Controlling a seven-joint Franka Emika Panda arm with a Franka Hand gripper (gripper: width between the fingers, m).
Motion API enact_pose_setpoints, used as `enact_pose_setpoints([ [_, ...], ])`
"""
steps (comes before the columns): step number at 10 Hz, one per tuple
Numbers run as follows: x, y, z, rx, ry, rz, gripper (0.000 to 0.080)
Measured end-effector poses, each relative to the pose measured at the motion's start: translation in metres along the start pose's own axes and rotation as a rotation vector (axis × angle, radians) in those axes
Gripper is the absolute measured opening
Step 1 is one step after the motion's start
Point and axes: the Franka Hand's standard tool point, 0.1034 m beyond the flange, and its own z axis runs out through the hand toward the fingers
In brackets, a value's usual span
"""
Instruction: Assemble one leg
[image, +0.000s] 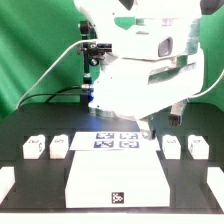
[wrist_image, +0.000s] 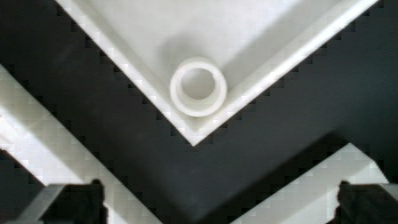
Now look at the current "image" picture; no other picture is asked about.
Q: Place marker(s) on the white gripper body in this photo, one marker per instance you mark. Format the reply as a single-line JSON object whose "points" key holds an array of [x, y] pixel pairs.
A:
{"points": [[141, 76]]}

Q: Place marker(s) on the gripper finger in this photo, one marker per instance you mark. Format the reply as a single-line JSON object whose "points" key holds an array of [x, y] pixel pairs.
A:
{"points": [[177, 110], [146, 128]]}

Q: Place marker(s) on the white square table top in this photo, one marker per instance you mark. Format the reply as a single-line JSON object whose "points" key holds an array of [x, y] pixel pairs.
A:
{"points": [[129, 178]]}

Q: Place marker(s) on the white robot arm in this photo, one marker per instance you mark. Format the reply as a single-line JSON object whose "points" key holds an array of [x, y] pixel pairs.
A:
{"points": [[126, 19]]}

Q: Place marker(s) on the paper sheet with AprilTags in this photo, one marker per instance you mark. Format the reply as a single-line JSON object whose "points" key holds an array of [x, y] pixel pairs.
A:
{"points": [[86, 141]]}

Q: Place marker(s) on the black camera on stand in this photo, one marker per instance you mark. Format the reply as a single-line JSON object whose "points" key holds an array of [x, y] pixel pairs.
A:
{"points": [[93, 53]]}

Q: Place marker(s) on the white obstacle bracket right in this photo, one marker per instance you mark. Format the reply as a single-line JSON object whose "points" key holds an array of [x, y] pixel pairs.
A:
{"points": [[215, 180]]}

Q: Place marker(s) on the white obstacle bracket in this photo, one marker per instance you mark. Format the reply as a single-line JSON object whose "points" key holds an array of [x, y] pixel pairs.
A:
{"points": [[215, 180], [7, 180]]}

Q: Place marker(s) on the white obstacle bracket left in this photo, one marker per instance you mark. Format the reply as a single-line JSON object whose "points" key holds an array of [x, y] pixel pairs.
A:
{"points": [[7, 180]]}

